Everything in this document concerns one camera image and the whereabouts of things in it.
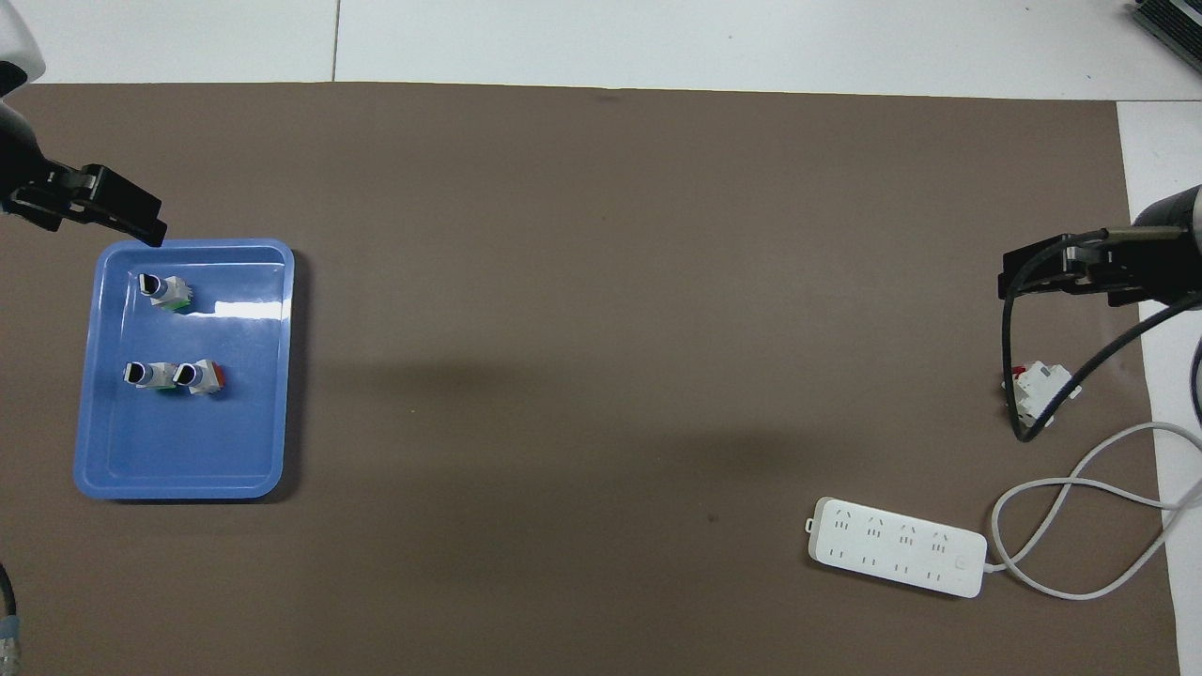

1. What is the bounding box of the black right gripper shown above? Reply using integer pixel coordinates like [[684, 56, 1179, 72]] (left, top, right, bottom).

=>
[[997, 230, 1202, 306]]

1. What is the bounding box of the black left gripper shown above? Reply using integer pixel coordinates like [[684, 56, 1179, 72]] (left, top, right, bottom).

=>
[[0, 99, 168, 247]]

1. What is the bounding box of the white selector switch green base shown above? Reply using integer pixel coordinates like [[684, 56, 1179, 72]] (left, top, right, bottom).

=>
[[138, 272, 193, 313]]

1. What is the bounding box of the white circuit breaker red lever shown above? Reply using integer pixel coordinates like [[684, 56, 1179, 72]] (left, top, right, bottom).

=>
[[1000, 361, 1083, 429]]

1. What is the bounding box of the blue plastic tray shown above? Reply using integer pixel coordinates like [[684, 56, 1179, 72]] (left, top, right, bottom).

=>
[[73, 238, 297, 501]]

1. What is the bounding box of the grey ribbed device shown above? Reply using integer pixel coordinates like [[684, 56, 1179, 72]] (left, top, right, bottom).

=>
[[1130, 0, 1202, 48]]

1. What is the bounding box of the white power strip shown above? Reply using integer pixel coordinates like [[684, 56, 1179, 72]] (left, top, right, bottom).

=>
[[808, 497, 989, 599]]

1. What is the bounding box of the brown table mat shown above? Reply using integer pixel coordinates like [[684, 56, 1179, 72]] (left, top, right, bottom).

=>
[[0, 83, 1182, 676]]

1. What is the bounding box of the small white selector switch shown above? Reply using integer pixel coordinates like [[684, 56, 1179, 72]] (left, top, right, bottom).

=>
[[123, 361, 177, 392]]

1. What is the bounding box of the white selector switch red base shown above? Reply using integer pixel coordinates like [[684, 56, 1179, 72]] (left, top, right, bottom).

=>
[[173, 361, 228, 396]]

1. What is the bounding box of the white power strip cable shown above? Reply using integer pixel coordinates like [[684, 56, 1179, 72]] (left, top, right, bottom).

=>
[[981, 422, 1202, 602]]

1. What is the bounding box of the black stand with cable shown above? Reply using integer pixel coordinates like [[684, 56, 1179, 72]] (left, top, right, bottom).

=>
[[0, 561, 22, 676]]

